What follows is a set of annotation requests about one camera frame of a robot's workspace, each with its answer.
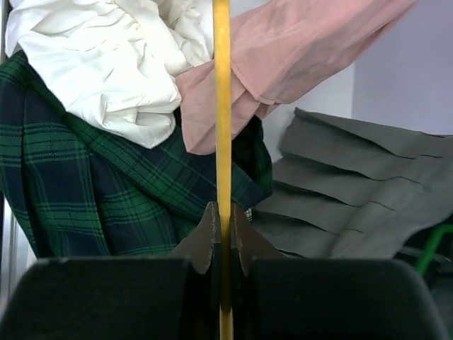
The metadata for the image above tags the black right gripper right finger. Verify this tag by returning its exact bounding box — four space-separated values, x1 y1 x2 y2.
230 206 449 339

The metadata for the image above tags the green plastic hanger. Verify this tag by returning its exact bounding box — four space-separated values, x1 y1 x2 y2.
415 224 453 276

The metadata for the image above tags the aluminium frame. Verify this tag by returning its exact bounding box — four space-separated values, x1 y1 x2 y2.
0 0 38 319

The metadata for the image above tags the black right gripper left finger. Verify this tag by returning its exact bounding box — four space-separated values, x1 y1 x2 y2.
1 203 220 339

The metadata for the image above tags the pink pleated skirt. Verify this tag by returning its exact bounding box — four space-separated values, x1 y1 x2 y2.
176 0 418 155

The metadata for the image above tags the grey pleated skirt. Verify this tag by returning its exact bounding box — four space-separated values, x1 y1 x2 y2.
252 109 452 261

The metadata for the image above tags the green navy plaid skirt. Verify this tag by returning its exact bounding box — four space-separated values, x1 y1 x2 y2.
0 49 274 259

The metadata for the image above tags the white skirt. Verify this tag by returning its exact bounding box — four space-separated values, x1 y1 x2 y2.
5 0 213 149

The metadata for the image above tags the yellow hanger of pink skirt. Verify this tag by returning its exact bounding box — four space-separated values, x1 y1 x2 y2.
213 0 234 340

